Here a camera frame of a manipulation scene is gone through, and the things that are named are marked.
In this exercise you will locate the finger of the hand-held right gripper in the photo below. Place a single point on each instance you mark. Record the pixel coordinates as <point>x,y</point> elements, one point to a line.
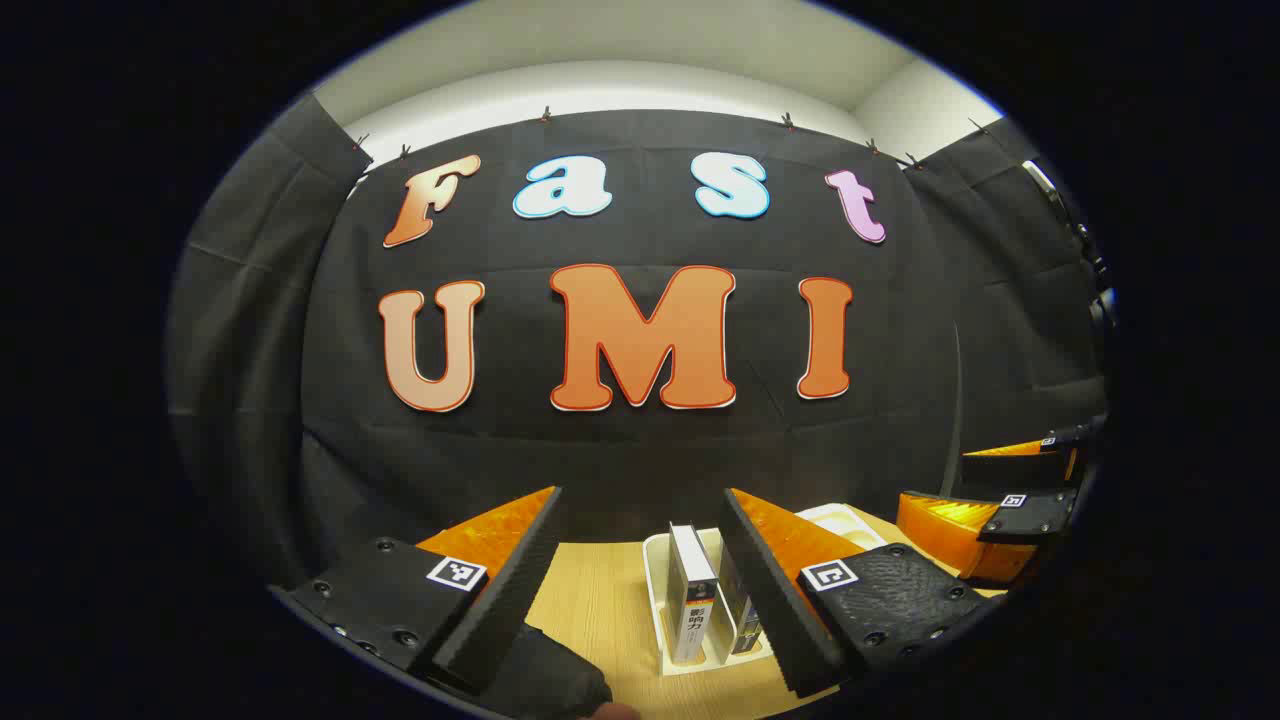
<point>1030,520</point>
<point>1020,468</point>

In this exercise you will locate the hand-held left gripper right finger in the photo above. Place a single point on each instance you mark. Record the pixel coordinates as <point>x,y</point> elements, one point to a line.
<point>770,610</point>

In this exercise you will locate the black schoolbag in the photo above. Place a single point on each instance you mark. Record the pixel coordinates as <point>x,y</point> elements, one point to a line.
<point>550,680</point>

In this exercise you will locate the white bookshelf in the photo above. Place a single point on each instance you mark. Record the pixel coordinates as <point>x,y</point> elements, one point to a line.
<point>655,595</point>

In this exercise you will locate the blue cover book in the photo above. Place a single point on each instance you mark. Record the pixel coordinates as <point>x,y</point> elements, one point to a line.
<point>742,615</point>

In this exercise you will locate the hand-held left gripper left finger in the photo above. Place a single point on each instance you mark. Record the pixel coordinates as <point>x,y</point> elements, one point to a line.
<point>500,600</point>

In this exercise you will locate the portrait cover book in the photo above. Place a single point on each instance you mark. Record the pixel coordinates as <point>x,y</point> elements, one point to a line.
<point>690,590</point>

